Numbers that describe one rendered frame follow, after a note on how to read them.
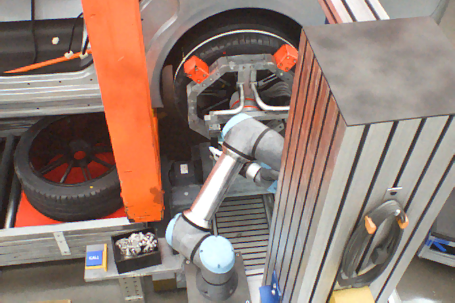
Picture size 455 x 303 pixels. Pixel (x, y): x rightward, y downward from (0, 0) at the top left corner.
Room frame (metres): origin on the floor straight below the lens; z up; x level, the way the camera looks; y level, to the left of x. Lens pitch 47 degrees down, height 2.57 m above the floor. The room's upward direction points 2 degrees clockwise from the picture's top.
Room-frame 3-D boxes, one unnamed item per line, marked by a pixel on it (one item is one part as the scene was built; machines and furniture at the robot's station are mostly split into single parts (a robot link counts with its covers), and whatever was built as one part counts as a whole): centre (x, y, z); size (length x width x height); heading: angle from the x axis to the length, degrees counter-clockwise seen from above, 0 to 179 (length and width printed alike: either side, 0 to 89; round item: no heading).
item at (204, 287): (0.87, 0.02, 0.87); 0.15 x 0.15 x 0.10
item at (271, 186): (1.35, -0.18, 0.81); 0.11 x 0.08 x 0.09; 54
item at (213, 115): (1.65, 0.00, 1.03); 0.19 x 0.18 x 0.11; 9
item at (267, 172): (1.34, -0.20, 0.91); 0.11 x 0.08 x 0.11; 52
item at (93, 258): (1.13, 0.58, 0.47); 0.07 x 0.07 x 0.02; 9
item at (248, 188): (1.95, -0.05, 0.13); 0.50 x 0.36 x 0.10; 99
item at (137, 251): (1.16, 0.39, 0.51); 0.20 x 0.14 x 0.13; 108
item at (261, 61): (1.78, -0.07, 0.85); 0.54 x 0.07 x 0.54; 99
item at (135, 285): (1.15, 0.44, 0.21); 0.10 x 0.10 x 0.42; 9
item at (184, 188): (1.69, 0.22, 0.26); 0.42 x 0.18 x 0.35; 9
